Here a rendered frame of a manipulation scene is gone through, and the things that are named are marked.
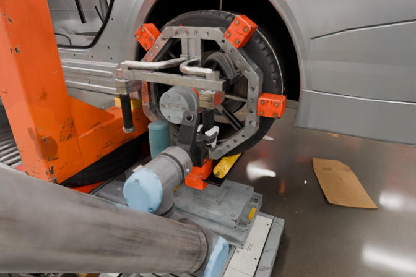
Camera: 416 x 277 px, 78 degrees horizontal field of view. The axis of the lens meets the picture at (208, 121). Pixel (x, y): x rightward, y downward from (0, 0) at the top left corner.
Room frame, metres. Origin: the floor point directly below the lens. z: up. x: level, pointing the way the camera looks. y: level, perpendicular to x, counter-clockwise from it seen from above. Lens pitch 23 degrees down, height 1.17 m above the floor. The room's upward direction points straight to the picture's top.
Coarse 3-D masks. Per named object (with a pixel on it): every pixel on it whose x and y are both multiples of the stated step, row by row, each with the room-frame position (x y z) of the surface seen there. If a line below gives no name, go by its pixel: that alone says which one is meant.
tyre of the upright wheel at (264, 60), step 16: (192, 16) 1.10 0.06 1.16; (208, 16) 1.07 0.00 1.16; (224, 16) 1.05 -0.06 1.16; (160, 32) 1.17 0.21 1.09; (256, 32) 1.03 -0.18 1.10; (256, 48) 0.99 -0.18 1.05; (272, 48) 1.06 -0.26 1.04; (256, 64) 0.98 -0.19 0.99; (272, 64) 0.97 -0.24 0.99; (272, 80) 0.96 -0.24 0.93; (240, 144) 1.00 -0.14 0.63
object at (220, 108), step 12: (168, 48) 1.16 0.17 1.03; (180, 48) 1.26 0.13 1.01; (168, 72) 1.27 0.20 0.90; (180, 72) 1.37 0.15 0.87; (156, 84) 1.20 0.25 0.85; (168, 84) 1.19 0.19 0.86; (228, 96) 1.05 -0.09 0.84; (240, 96) 1.04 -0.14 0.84; (228, 120) 1.05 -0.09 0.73; (228, 132) 1.12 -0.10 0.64
